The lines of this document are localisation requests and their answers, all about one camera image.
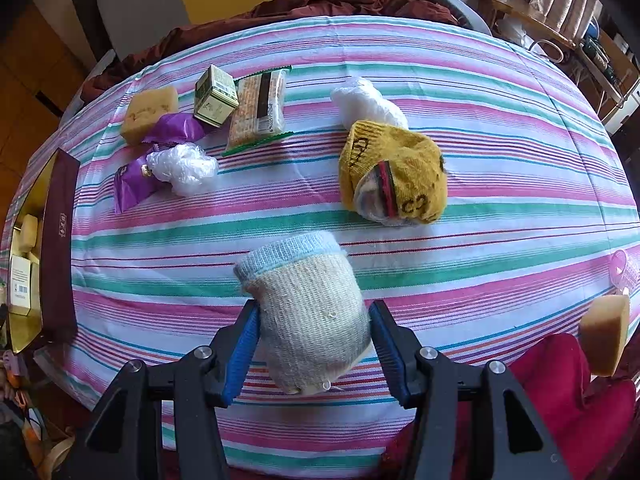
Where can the gold tin box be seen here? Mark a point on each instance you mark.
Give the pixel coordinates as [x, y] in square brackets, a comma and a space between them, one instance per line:
[57, 240]

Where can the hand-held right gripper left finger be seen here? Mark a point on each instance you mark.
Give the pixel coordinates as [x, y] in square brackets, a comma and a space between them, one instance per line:
[240, 355]

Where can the striped tablecloth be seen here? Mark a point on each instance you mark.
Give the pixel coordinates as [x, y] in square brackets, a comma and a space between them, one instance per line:
[450, 85]

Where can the purple snack packet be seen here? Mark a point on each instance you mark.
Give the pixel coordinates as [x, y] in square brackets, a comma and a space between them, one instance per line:
[127, 185]
[175, 127]

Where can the maroon blanket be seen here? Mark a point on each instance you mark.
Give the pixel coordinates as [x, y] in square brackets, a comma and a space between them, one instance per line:
[325, 0]

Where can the white plastic bag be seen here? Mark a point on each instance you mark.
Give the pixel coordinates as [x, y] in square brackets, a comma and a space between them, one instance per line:
[360, 100]
[182, 167]

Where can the cream knitted cloth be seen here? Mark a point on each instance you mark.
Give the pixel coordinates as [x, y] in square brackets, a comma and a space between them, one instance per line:
[310, 310]

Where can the green-trimmed cracker packet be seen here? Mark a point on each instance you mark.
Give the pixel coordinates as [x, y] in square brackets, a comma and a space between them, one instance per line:
[255, 110]

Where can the wooden wardrobe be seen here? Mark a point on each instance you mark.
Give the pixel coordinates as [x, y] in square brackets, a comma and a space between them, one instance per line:
[30, 60]

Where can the pale sponge block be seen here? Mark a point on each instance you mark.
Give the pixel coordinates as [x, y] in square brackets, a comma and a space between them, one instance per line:
[29, 230]

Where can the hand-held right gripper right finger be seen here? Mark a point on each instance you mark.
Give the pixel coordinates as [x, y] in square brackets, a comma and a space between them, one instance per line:
[387, 355]

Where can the yellow sponge block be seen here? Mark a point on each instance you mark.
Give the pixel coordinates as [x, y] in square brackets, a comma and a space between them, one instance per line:
[605, 335]
[147, 115]

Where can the yellow sponge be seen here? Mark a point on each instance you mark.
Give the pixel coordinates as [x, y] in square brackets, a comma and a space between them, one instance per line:
[400, 160]

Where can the person's red trousers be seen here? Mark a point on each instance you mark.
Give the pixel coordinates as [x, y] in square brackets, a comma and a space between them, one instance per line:
[550, 400]

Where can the wooden side table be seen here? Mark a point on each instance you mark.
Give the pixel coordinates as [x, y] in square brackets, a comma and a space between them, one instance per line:
[510, 5]

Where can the white medicine box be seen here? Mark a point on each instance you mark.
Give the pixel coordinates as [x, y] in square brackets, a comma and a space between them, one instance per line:
[20, 285]

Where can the small green box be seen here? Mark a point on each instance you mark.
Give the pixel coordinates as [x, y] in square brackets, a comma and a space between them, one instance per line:
[215, 95]

